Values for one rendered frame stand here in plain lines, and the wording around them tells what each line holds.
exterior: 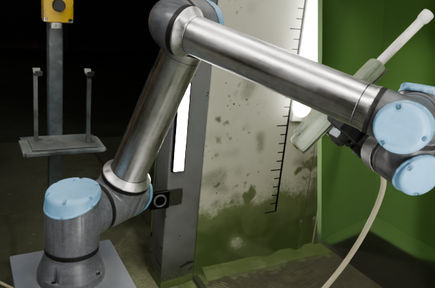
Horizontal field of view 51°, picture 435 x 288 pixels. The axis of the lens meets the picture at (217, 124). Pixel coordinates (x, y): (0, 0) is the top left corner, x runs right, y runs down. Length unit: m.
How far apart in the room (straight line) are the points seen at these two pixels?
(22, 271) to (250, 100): 1.30
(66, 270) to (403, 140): 0.93
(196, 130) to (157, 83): 0.98
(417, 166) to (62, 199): 0.86
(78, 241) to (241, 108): 1.19
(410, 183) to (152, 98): 0.66
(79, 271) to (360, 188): 1.32
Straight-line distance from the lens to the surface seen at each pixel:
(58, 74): 2.10
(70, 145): 2.00
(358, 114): 0.83
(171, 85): 1.19
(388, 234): 2.20
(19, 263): 1.52
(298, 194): 2.66
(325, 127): 1.23
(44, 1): 2.00
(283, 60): 0.88
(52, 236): 1.32
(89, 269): 1.36
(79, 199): 1.27
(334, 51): 1.82
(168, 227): 2.29
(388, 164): 0.99
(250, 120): 2.28
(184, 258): 2.43
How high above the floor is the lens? 1.45
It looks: 15 degrees down
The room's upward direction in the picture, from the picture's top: 6 degrees clockwise
